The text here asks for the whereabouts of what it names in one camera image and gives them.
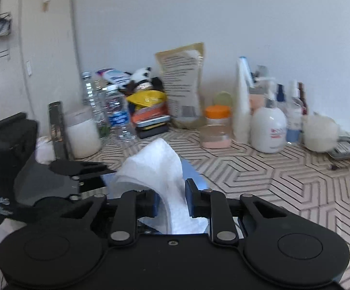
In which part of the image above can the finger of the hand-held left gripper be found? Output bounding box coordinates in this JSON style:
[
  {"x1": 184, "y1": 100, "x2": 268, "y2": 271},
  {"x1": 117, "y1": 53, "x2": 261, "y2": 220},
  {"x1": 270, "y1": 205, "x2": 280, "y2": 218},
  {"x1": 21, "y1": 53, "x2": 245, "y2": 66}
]
[
  {"x1": 78, "y1": 174, "x2": 108, "y2": 194},
  {"x1": 49, "y1": 159, "x2": 117, "y2": 177}
]

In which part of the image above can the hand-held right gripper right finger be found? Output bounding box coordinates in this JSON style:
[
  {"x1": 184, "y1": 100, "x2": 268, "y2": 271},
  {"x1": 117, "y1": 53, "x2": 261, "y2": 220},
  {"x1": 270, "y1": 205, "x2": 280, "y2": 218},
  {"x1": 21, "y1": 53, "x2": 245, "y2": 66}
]
[{"x1": 185, "y1": 179, "x2": 287, "y2": 245}]

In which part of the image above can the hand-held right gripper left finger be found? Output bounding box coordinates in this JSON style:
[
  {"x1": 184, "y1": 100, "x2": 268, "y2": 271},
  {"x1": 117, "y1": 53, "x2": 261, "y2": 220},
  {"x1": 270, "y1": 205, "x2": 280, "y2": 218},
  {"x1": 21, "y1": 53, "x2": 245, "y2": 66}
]
[{"x1": 61, "y1": 190, "x2": 160, "y2": 246}]

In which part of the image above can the blue plastic container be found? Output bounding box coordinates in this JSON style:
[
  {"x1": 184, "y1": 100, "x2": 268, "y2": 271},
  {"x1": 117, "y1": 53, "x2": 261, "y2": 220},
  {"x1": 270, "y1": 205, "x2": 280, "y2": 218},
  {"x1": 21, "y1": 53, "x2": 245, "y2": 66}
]
[{"x1": 101, "y1": 159, "x2": 209, "y2": 234}]

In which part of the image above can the white cleaning cloth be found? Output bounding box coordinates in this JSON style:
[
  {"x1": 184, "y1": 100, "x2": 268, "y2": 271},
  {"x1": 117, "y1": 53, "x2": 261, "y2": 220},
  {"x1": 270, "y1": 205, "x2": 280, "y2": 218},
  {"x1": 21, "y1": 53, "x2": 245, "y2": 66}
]
[{"x1": 110, "y1": 138, "x2": 209, "y2": 235}]

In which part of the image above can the person's left forearm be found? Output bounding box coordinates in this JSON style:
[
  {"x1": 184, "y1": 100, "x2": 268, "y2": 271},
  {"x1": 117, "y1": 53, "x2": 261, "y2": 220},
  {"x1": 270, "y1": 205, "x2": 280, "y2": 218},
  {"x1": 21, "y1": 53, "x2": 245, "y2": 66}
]
[{"x1": 0, "y1": 202, "x2": 28, "y2": 245}]

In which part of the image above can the white translucent jar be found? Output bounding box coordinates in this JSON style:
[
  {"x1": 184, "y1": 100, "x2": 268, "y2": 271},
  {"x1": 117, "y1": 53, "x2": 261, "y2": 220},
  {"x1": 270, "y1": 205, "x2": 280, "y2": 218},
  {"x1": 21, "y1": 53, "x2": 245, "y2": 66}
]
[{"x1": 65, "y1": 107, "x2": 102, "y2": 159}]

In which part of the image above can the white plastic bag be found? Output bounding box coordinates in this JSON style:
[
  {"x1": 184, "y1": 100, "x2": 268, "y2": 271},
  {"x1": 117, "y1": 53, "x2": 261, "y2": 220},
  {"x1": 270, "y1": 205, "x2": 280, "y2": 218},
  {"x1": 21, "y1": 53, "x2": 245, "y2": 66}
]
[{"x1": 35, "y1": 137, "x2": 56, "y2": 164}]

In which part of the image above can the pink compact case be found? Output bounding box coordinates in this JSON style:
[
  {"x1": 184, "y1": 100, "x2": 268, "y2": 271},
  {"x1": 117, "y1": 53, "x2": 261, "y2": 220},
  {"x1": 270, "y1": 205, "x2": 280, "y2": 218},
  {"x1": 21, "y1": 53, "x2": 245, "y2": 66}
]
[{"x1": 200, "y1": 134, "x2": 232, "y2": 149}]

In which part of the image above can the blue label water bottle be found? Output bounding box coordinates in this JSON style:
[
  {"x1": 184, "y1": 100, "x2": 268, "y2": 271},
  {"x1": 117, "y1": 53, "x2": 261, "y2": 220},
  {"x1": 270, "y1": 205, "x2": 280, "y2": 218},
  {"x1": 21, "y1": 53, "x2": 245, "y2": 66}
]
[{"x1": 104, "y1": 85, "x2": 137, "y2": 141}]

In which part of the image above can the black flat box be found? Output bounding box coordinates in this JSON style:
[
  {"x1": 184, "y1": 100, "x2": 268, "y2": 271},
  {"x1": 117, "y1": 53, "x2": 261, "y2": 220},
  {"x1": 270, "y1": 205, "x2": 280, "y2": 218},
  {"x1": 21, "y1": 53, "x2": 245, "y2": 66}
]
[{"x1": 137, "y1": 122, "x2": 169, "y2": 139}]

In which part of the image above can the geometric patterned tablecloth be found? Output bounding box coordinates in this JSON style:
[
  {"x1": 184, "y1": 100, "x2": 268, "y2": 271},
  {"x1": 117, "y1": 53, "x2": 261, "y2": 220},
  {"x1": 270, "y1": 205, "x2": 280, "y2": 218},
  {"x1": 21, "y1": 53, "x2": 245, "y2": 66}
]
[{"x1": 36, "y1": 124, "x2": 350, "y2": 290}]

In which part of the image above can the orange lid jar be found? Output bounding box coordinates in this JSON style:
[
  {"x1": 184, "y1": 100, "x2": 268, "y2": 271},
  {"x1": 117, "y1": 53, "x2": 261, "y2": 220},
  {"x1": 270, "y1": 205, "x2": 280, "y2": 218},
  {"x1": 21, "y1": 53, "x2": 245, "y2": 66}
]
[{"x1": 203, "y1": 106, "x2": 233, "y2": 137}]

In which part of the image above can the silver flat case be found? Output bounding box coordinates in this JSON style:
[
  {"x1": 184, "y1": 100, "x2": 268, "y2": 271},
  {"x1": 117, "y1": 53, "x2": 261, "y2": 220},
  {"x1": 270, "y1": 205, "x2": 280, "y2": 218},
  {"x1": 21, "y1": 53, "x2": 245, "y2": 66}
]
[{"x1": 136, "y1": 115, "x2": 171, "y2": 128}]

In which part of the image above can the orange flat box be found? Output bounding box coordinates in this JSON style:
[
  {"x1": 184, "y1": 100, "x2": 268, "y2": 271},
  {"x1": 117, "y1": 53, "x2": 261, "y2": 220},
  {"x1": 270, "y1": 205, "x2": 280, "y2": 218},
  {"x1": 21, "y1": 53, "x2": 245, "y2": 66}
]
[{"x1": 132, "y1": 103, "x2": 168, "y2": 124}]

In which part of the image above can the yellow snack packet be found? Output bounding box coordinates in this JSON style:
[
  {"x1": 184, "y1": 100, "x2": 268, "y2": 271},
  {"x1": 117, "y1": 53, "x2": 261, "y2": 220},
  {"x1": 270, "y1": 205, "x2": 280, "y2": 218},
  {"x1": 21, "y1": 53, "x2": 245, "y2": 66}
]
[{"x1": 126, "y1": 91, "x2": 167, "y2": 109}]

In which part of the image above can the blue white wipes packet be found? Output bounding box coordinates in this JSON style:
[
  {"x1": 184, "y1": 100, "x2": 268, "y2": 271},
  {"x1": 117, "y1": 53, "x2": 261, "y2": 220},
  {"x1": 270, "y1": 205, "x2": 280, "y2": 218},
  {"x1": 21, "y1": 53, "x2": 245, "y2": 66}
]
[{"x1": 96, "y1": 69, "x2": 132, "y2": 87}]

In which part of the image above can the white squeeze tube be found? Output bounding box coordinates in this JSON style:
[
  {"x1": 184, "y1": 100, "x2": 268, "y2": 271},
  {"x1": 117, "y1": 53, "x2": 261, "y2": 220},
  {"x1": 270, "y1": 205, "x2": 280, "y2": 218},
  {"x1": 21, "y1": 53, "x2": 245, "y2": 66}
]
[{"x1": 232, "y1": 58, "x2": 252, "y2": 144}]

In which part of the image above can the white pump lotion bottle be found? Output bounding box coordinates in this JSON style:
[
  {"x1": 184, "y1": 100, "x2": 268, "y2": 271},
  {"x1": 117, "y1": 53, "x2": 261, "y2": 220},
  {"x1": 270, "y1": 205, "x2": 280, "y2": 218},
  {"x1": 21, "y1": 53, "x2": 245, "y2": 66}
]
[{"x1": 250, "y1": 92, "x2": 287, "y2": 153}]

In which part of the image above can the green round lid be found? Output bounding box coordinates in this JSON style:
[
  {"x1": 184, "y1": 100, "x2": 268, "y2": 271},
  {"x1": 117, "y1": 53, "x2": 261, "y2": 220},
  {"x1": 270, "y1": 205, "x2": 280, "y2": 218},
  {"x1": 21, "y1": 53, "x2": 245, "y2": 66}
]
[{"x1": 214, "y1": 92, "x2": 233, "y2": 109}]

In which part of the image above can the panda plush toy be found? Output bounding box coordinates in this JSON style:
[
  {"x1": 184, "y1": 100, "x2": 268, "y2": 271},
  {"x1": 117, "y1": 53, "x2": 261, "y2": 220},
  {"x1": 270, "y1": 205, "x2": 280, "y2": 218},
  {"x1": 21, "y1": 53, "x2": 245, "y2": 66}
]
[{"x1": 127, "y1": 67, "x2": 156, "y2": 93}]

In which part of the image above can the pale wooden wardrobe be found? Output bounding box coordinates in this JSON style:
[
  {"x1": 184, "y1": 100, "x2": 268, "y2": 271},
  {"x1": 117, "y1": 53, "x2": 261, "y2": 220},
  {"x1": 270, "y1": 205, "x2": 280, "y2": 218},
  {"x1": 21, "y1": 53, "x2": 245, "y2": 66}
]
[{"x1": 0, "y1": 0, "x2": 82, "y2": 145}]

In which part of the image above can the dark brown pouch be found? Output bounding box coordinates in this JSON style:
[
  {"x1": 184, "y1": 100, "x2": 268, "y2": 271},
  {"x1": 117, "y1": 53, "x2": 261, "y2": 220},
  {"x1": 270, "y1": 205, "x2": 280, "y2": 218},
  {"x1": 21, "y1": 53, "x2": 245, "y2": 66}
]
[{"x1": 151, "y1": 77, "x2": 165, "y2": 93}]

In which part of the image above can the beige refill pouch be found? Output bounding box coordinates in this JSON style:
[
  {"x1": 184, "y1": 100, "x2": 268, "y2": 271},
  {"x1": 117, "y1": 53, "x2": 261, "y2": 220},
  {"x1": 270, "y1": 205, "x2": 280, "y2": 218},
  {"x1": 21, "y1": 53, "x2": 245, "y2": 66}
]
[{"x1": 155, "y1": 42, "x2": 206, "y2": 129}]

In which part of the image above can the peach pump bottle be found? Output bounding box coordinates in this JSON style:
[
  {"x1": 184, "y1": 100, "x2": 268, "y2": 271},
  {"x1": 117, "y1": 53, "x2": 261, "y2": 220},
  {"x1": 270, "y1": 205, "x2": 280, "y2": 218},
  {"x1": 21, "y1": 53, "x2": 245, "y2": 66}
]
[{"x1": 249, "y1": 77, "x2": 276, "y2": 115}]

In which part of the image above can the clear spray bottle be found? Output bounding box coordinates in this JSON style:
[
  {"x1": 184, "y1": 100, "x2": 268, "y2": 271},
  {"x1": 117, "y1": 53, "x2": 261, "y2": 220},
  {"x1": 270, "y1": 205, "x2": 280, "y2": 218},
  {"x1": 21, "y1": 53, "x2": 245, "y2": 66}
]
[{"x1": 285, "y1": 80, "x2": 304, "y2": 144}]

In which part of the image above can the white translucent jug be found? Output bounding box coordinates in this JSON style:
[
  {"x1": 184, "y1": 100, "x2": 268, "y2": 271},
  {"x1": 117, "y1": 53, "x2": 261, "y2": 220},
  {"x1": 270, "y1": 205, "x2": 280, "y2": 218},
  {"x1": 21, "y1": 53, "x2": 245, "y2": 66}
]
[{"x1": 302, "y1": 113, "x2": 340, "y2": 152}]

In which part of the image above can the brown spray bottle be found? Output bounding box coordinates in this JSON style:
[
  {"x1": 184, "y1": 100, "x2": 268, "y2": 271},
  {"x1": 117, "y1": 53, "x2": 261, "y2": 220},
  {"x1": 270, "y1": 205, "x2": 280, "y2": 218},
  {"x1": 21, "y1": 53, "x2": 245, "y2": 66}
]
[{"x1": 297, "y1": 82, "x2": 309, "y2": 115}]

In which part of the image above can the silver metal tray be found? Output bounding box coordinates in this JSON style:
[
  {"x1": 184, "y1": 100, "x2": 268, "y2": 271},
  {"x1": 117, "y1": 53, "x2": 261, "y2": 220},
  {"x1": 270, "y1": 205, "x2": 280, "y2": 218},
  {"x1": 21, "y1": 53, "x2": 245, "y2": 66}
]
[{"x1": 329, "y1": 136, "x2": 350, "y2": 160}]

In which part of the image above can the dark rectangular frame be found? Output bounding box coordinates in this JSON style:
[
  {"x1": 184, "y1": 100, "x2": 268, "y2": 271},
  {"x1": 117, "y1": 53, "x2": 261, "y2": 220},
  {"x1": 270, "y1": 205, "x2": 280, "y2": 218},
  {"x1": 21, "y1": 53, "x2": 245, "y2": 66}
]
[{"x1": 48, "y1": 101, "x2": 70, "y2": 160}]

